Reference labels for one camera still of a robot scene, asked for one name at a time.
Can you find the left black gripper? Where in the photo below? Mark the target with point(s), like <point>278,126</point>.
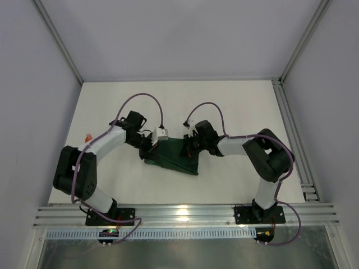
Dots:
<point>148,151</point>

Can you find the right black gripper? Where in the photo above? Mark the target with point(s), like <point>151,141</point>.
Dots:
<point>187,146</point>

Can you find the dark green cloth napkin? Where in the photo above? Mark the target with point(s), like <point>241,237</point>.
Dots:
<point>168,157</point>

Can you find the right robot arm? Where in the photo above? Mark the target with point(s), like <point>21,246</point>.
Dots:
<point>271,159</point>

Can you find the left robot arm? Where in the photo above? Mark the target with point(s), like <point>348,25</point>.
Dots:
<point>76,172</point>

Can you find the orange plastic fork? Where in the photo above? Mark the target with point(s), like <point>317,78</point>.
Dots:
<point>88,137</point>

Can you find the left black controller board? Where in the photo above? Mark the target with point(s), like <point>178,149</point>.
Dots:
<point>108,236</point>

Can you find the black controller board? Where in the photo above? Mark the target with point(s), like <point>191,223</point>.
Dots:
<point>108,236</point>
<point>264,235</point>

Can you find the right black controller board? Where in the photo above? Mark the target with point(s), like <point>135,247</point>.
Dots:
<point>264,235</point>

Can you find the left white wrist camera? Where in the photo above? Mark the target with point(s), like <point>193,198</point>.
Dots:
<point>159,134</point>

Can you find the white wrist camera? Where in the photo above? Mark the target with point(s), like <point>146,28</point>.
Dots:
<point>191,129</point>
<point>159,134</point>

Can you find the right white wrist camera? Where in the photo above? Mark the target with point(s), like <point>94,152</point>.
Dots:
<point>191,129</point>

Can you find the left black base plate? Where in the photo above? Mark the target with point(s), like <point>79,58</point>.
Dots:
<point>129,215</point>

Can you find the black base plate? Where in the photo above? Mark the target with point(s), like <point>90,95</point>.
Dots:
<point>251,215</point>
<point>129,215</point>

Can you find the slotted grey cable duct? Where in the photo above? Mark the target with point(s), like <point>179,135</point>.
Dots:
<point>152,233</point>

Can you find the front aluminium rail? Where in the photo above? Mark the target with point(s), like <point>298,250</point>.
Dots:
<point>180,216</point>

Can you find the aluminium rail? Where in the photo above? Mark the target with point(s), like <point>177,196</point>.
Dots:
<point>302,165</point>
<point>180,216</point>

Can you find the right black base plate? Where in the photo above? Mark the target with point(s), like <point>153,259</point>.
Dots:
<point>251,215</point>

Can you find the right side aluminium rail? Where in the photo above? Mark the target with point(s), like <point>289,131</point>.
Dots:
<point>302,165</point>

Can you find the left rear frame post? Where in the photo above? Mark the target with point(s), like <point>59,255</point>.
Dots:
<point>45,17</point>

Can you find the frame post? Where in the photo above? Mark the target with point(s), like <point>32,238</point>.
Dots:
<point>45,17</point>
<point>306,36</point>

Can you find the right rear frame post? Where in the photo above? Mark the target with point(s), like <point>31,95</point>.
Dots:
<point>306,36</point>

